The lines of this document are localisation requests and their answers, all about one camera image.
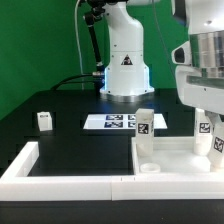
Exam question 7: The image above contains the white square tabletop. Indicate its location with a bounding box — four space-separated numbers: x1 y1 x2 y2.
132 137 221 175

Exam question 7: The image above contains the black cable bundle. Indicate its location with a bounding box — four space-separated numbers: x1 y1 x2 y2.
49 0 106 92

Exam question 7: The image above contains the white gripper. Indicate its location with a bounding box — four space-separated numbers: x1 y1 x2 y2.
175 65 224 127

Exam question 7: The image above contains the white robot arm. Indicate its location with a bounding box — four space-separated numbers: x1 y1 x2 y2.
84 0 224 126

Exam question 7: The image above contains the white U-shaped obstacle frame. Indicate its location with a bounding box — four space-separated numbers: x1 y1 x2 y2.
0 142 224 201

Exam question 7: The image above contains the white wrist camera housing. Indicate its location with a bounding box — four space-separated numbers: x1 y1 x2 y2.
171 41 192 65

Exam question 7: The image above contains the white sheet with markers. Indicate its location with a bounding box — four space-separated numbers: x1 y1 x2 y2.
81 113 168 130

